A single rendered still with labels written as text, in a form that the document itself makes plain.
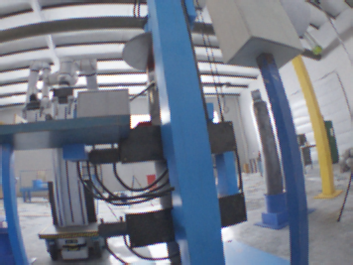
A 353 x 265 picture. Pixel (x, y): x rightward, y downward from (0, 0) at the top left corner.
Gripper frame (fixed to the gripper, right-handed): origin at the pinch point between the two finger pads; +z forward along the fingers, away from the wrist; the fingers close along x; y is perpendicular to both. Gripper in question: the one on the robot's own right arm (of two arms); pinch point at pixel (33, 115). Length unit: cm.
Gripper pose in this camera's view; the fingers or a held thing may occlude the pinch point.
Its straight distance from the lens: 177.0
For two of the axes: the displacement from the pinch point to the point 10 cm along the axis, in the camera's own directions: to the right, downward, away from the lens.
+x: -8.2, 1.1, -5.6
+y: -3.8, 6.1, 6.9
